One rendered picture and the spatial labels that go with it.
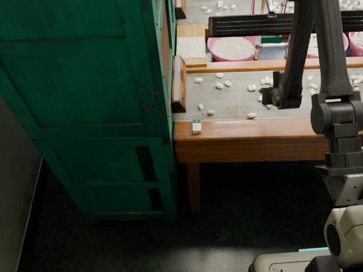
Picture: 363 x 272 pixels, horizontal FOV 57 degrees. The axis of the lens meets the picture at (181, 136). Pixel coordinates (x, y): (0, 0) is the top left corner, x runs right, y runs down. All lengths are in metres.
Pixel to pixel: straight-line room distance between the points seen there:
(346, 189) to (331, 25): 0.38
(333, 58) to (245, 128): 0.63
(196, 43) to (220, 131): 0.57
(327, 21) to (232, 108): 0.73
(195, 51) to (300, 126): 0.64
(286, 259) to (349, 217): 0.61
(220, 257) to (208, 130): 0.82
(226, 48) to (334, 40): 1.01
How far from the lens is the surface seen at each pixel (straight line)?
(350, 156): 0.84
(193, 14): 2.08
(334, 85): 0.87
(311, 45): 1.91
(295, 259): 1.72
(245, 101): 1.56
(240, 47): 1.85
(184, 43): 1.80
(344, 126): 0.85
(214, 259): 1.96
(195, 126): 1.40
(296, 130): 1.45
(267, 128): 1.44
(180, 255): 1.97
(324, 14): 0.92
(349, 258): 1.24
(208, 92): 1.59
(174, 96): 1.41
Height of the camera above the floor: 1.87
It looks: 53 degrees down
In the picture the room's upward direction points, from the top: 5 degrees counter-clockwise
